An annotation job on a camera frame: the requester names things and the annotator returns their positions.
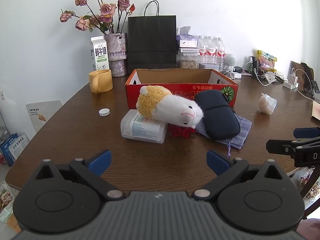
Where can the purple textured vase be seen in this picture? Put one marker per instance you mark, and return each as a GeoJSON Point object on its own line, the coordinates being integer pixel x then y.
{"type": "Point", "coordinates": [116, 52]}

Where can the white plastic bag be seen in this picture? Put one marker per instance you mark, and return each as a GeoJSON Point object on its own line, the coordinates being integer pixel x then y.
{"type": "Point", "coordinates": [267, 103]}

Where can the white charger block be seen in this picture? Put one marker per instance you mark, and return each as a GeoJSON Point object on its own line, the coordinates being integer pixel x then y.
{"type": "Point", "coordinates": [237, 75]}

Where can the red cardboard box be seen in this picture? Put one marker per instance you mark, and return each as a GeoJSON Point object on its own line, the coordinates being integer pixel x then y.
{"type": "Point", "coordinates": [180, 90]}

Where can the purple tissue pack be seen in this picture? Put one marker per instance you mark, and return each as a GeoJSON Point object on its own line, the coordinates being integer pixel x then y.
{"type": "Point", "coordinates": [187, 40]}

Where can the red fabric flower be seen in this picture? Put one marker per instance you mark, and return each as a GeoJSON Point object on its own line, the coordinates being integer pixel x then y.
{"type": "Point", "coordinates": [181, 132]}

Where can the white bottle cap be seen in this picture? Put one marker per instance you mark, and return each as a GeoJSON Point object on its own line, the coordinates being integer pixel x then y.
{"type": "Point", "coordinates": [104, 112]}

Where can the white flat box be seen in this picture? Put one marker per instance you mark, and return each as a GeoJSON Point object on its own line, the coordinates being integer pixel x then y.
{"type": "Point", "coordinates": [187, 50]}

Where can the black device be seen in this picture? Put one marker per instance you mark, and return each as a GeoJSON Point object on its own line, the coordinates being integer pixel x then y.
{"type": "Point", "coordinates": [253, 67]}

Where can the pink edged box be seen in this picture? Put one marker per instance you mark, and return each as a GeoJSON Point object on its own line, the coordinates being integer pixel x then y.
{"type": "Point", "coordinates": [316, 112]}

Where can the yellow snack packet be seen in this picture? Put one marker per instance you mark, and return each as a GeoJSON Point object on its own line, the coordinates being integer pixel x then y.
{"type": "Point", "coordinates": [267, 61]}

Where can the black power adapter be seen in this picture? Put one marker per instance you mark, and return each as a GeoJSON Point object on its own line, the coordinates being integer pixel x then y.
{"type": "Point", "coordinates": [238, 69]}

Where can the white green milk carton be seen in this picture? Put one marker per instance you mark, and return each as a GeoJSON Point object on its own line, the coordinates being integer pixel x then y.
{"type": "Point", "coordinates": [99, 55]}

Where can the yellow white plush toy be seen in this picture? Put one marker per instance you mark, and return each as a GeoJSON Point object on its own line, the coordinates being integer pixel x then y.
{"type": "Point", "coordinates": [160, 103]}

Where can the blue pet food bag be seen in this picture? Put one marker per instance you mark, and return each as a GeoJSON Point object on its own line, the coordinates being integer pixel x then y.
{"type": "Point", "coordinates": [13, 148]}

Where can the clear seed container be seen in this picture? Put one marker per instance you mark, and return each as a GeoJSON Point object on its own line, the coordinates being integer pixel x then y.
{"type": "Point", "coordinates": [188, 62]}

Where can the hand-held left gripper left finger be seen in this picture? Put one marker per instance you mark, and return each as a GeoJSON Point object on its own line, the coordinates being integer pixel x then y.
{"type": "Point", "coordinates": [101, 161]}

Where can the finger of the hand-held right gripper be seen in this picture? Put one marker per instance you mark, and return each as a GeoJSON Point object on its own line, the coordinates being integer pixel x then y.
{"type": "Point", "coordinates": [306, 132]}
{"type": "Point", "coordinates": [277, 147]}

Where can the person's pink clothing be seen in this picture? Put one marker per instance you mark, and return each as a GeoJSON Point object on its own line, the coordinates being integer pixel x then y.
{"type": "Point", "coordinates": [310, 230]}

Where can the yellow mug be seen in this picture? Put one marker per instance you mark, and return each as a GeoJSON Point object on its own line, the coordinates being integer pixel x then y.
{"type": "Point", "coordinates": [101, 81]}

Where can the grey tin box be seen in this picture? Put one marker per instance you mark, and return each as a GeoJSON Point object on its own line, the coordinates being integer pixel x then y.
{"type": "Point", "coordinates": [208, 66]}

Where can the white plastic bottle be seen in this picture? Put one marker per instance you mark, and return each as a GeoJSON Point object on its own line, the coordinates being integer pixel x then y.
{"type": "Point", "coordinates": [142, 128]}

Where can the clear snack bag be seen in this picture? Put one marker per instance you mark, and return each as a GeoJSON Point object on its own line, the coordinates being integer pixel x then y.
{"type": "Point", "coordinates": [308, 182]}

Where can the white robot speaker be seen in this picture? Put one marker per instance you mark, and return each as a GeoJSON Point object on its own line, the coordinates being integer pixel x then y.
{"type": "Point", "coordinates": [230, 60]}

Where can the dark blue zip pouch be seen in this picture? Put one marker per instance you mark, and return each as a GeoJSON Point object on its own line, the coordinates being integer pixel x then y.
{"type": "Point", "coordinates": [220, 115]}

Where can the wall socket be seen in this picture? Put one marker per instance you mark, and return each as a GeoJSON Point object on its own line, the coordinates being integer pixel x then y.
{"type": "Point", "coordinates": [2, 94]}

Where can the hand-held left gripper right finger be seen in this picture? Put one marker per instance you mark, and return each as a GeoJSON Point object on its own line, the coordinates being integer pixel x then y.
{"type": "Point", "coordinates": [217, 161]}

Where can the white power strip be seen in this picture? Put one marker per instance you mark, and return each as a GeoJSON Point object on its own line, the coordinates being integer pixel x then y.
{"type": "Point", "coordinates": [291, 82]}

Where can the black paper bag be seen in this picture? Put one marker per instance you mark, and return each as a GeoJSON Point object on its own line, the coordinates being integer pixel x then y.
{"type": "Point", "coordinates": [152, 40]}

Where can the clear water bottle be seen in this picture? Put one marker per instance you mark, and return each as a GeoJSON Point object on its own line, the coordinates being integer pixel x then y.
{"type": "Point", "coordinates": [203, 51]}
{"type": "Point", "coordinates": [220, 52]}
{"type": "Point", "coordinates": [211, 51]}

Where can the dried rose bouquet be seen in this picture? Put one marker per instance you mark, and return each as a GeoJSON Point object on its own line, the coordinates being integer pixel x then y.
{"type": "Point", "coordinates": [105, 10]}

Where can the wooden stand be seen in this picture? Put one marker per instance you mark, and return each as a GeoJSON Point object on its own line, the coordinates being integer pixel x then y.
{"type": "Point", "coordinates": [306, 76]}

